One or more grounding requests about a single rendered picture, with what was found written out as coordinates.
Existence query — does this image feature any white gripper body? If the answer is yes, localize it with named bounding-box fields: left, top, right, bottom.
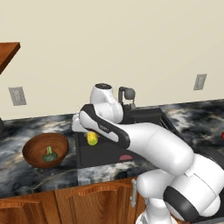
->
left=71, top=113, right=90, bottom=134

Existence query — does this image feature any black sink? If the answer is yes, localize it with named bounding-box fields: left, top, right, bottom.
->
left=73, top=106, right=187, bottom=170

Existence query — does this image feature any brown wooden bowl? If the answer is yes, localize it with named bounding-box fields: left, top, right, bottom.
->
left=22, top=132, right=70, bottom=169

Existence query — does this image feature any yellow green fruit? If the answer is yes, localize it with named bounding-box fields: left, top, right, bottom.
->
left=86, top=131, right=99, bottom=147

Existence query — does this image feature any green broccoli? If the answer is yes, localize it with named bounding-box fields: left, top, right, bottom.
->
left=42, top=145, right=59, bottom=163

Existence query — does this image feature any red fruit slice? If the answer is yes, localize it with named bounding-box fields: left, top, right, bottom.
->
left=119, top=154, right=134, bottom=162

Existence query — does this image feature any grey tap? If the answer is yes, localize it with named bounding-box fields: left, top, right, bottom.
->
left=117, top=86, right=137, bottom=110

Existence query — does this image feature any wooden cupboard door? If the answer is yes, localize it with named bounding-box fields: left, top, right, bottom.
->
left=0, top=191, right=57, bottom=224
left=54, top=177, right=147, bottom=224

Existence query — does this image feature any grey wall outlet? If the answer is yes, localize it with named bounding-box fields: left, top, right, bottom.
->
left=192, top=73, right=208, bottom=91
left=8, top=86, right=27, bottom=107

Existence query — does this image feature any grey cupboard handle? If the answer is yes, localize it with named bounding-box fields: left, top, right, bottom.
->
left=129, top=178, right=138, bottom=208

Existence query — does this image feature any wooden wall cupboard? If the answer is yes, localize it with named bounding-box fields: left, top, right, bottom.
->
left=0, top=41, right=21, bottom=75

